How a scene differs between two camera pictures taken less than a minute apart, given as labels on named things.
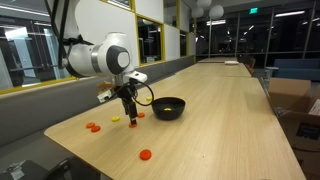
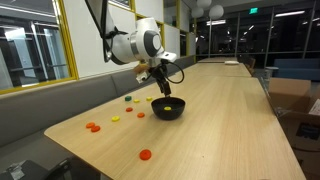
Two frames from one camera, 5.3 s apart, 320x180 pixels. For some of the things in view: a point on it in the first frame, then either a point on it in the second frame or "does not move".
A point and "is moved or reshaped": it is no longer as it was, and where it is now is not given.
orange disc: (133, 125) is moved or reshaped
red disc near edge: (145, 154) does not move
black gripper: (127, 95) to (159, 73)
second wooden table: (216, 69) does not move
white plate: (231, 62) does not move
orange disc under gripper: (95, 128) does not move
